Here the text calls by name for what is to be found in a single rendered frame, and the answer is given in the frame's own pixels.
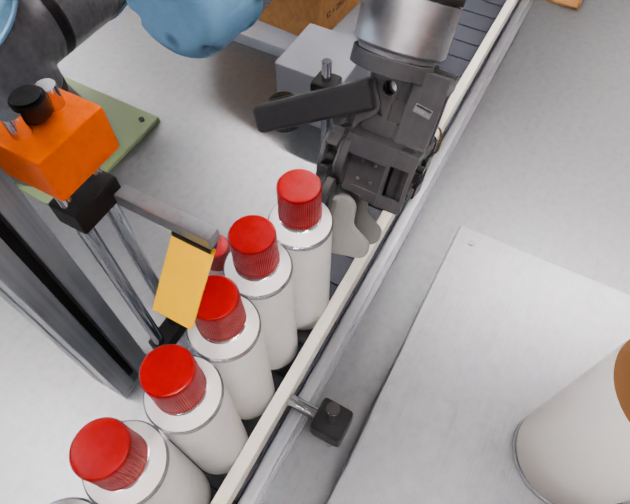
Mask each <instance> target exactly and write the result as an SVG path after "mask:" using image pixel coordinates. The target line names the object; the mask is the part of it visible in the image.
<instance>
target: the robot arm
mask: <svg viewBox="0 0 630 504"><path fill-rule="evenodd" d="M272 1H273V0H0V112H1V111H2V110H3V109H5V108H7V107H9V105H8V103H7V100H8V97H9V96H10V94H11V93H12V91H14V90H15V89H16V88H18V87H20V86H24V85H34V84H35V83H36V82H37V81H39V80H41V79H44V78H50V79H53V80H54V81H55V82H56V84H57V86H58V88H60V89H63V90H65V91H67V92H70V93H72V94H74V95H76V96H79V97H81V98H83V97H82V96H81V95H80V94H78V93H77V92H76V91H75V90H74V89H73V88H72V87H71V86H70V85H68V84H67V82H66V80H65V79H64V77H63V75H62V73H61V71H60V69H59V67H58V63H59V62H61V61H62V60H63V59H64V58H65V57H66V56H68V55H69V54H70V53H71V52H73V51H74V50H75V49H76V48H77V47H78V46H80V45H81V44H82V43H83V42H84V41H86V40H87V39H88V38H89V37H91V36H92V35H93V34H94V33H95V32H97V31H98V30H99V29H100V28H101V27H103V26H104V25H105V24H106V23H107V22H109V21H112V20H113V19H115V18H117V17H118V16H119V15H120V14H121V13H122V11H123V10H124V8H125V7H126V6H127V5H128V6H129V7H130V9H131V10H133V11H134V12H136V13H137V14H138V15H139V16H140V18H141V25H142V27H143V28H144V29H145V30H146V31H147V32H148V33H149V34H150V35H151V36H152V37H153V38H154V39H155V40H156V41H157V42H159V43H160V44H161V45H163V46H164V47H166V48H167V49H169V50H171V51H172V52H174V53H176V54H179V55H181V56H185V57H188V58H197V59H199V58H207V57H210V56H213V55H215V54H216V53H218V52H219V51H220V50H222V49H224V48H225V47H226V46H227V45H228V44H229V43H230V42H232V41H233V40H234V39H235V38H236V37H237V36H238V35H239V34H240V33H242V32H244V31H246V30H248V29H249V28H250V27H252V26H253V25H254V24H255V23H256V22H257V20H258V19H259V18H260V16H261V13H262V11H263V10H264V9H265V8H266V7H267V6H268V5H269V4H270V3H271V2H272ZM465 2H466V0H362V2H361V6H360V10H359V14H358V18H357V22H356V26H355V30H354V35H355V37H356V38H357V41H354V44H353V48H352V52H351V55H350V60H351V61H352V62H353V63H354V64H356V65H358V66H360V67H362V68H364V69H366V70H369V71H371V75H370V77H367V78H363V79H359V80H355V81H350V82H346V83H342V84H338V85H334V86H330V87H326V88H321V89H317V90H313V91H309V92H305V93H301V94H297V95H294V93H291V92H287V91H281V92H277V93H275V94H273V95H272V96H271V97H270V98H269V99H268V100H267V102H266V103H263V104H259V105H256V106H255V107H254V108H253V115H254V118H255V122H256V126H257V129H258V131H259V132H261V133H266V132H271V131H275V132H279V133H290V132H293V131H295V130H296V129H298V128H299V127H300V126H301V125H304V124H309V123H314V122H319V121H324V120H328V119H333V127H331V128H330V129H329V131H328V132H327V134H326V136H325V139H324V141H323V144H322V147H321V150H320V153H319V156H318V160H317V165H316V175H317V176H318V177H319V179H320V180H321V183H322V202H323V203H324V204H325V205H326V206H327V207H328V208H329V209H330V211H331V213H332V216H333V231H332V251H331V253H334V254H339V255H345V256H350V257H355V258H362V257H364V256H366V255H367V253H368V251H369V247H370V245H369V244H374V243H376V242H378V241H379V239H380V237H381V233H382V230H381V227H380V226H379V225H378V224H377V222H376V221H375V220H374V219H373V218H372V217H371V216H370V215H369V214H368V211H367V206H368V203H371V204H373V205H374V206H375V207H377V208H380V209H382V210H384V211H387V212H389V213H392V214H394V215H396V216H399V214H400V212H401V209H402V208H403V206H404V205H405V204H406V203H407V202H408V201H409V199H413V198H414V197H415V196H416V195H417V193H418V192H419V191H420V189H421V186H422V184H423V181H424V178H425V175H426V172H427V170H428V167H429V166H430V163H431V159H432V156H433V154H436V153H437V152H438V150H439V147H440V144H441V139H442V130H441V128H440V127H438V126H439V123H440V120H441V117H442V115H443V112H444V109H445V107H446V104H447V101H448V99H449V96H450V94H452V93H453V92H454V90H455V88H456V85H457V82H458V80H459V77H460V75H458V74H455V73H452V72H449V71H446V70H443V69H440V65H439V64H438V63H439V62H442V61H444V60H445V59H446V57H447V54H448V51H449V48H450V45H451V42H452V39H453V36H454V34H455V31H456V28H457V25H458V22H459V19H460V16H461V13H462V11H463V8H461V7H464V4H465ZM392 81H394V82H395V84H396V86H397V90H396V91H395V90H394V89H393V88H392ZM83 99H84V98H83ZM437 128H438V129H439V132H440V136H439V142H438V140H437V138H436V136H435V134H436V131H437ZM437 143H438V146H437ZM436 146H437V149H436V151H435V148H436ZM434 151H435V152H434Z"/></svg>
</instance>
